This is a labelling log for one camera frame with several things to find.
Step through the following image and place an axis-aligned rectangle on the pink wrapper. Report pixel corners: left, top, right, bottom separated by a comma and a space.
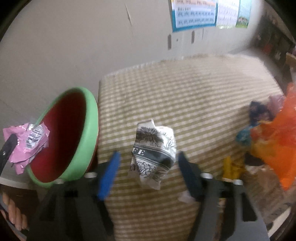
3, 123, 50, 175

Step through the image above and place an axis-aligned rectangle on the yellow snack box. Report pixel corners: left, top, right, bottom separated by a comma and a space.
222, 156, 245, 182

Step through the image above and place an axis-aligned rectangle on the white patterned paper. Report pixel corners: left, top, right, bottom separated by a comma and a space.
128, 119, 177, 190

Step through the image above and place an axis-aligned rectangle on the orange snack bag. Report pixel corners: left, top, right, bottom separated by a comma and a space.
250, 83, 295, 190

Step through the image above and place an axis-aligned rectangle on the person's left hand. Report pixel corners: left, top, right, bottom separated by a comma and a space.
1, 192, 28, 231

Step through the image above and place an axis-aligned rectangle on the beige checkered tablecloth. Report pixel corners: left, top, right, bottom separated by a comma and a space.
98, 55, 282, 240

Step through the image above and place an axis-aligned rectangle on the red bin green rim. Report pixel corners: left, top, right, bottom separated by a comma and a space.
26, 87, 99, 188

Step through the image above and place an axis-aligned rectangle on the dark blue cookie wrapper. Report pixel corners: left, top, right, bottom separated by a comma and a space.
235, 101, 274, 147

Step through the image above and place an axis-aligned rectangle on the dark shelf unit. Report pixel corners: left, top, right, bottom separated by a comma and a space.
253, 13, 295, 69

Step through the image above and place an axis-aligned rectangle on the wall socket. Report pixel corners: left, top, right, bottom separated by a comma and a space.
168, 34, 172, 50

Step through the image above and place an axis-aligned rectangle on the pinyin wall poster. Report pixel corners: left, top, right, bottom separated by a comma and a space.
171, 0, 218, 32

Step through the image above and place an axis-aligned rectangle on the white chart wall poster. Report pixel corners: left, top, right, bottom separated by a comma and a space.
216, 0, 240, 29

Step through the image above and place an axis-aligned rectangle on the green blue wall poster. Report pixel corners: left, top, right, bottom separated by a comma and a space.
235, 0, 252, 28

